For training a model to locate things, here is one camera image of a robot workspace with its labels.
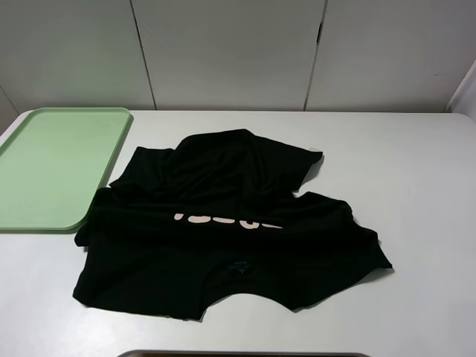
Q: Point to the black short sleeve t-shirt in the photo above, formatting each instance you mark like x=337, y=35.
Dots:
x=219, y=215

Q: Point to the light green plastic tray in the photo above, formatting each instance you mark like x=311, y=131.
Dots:
x=53, y=163

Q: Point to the black door hinge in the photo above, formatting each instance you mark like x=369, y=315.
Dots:
x=319, y=32

